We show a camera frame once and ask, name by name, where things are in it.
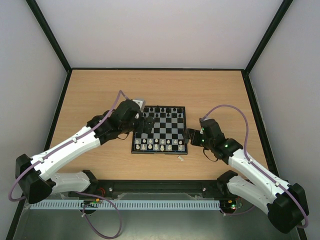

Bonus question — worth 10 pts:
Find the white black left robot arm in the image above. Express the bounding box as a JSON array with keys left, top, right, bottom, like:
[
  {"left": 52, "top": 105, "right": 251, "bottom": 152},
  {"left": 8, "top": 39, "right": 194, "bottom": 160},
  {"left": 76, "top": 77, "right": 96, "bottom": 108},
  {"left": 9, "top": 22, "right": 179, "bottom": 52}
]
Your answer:
[{"left": 15, "top": 99, "right": 154, "bottom": 204}]

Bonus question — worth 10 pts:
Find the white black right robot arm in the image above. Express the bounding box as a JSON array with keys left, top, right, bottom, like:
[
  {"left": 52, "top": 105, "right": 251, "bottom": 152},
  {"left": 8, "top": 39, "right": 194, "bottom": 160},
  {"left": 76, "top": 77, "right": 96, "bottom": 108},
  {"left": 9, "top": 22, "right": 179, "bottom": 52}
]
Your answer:
[{"left": 184, "top": 119, "right": 309, "bottom": 234}]

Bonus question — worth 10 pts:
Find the black and silver chessboard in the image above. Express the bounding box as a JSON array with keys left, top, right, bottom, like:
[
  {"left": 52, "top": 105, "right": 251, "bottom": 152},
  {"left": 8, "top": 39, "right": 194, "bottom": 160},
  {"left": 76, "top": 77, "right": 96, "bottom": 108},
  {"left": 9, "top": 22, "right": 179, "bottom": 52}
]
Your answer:
[{"left": 131, "top": 105, "right": 188, "bottom": 155}]

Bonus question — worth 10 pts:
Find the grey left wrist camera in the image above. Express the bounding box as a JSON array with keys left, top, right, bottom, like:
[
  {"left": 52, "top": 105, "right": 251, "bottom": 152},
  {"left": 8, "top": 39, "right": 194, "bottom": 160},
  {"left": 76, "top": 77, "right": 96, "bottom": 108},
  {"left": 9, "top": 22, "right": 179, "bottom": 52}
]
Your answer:
[{"left": 132, "top": 99, "right": 146, "bottom": 112}]

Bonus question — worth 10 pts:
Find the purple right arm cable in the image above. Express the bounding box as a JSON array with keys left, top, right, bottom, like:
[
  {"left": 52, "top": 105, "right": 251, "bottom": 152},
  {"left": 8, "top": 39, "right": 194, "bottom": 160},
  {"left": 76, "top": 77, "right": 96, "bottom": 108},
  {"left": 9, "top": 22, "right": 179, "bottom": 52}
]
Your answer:
[{"left": 199, "top": 104, "right": 310, "bottom": 229}]

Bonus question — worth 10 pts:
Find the black aluminium frame rail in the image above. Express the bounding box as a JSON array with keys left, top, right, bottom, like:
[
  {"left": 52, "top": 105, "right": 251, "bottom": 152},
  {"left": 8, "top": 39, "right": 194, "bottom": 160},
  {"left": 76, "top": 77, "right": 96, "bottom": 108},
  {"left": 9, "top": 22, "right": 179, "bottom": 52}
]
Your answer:
[{"left": 98, "top": 179, "right": 230, "bottom": 197}]

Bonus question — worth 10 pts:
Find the light blue slotted cable duct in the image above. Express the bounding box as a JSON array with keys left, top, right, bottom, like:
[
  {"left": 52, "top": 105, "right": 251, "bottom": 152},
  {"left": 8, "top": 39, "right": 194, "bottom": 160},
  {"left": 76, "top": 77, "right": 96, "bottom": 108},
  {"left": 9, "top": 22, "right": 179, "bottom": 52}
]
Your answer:
[{"left": 30, "top": 199, "right": 221, "bottom": 211}]

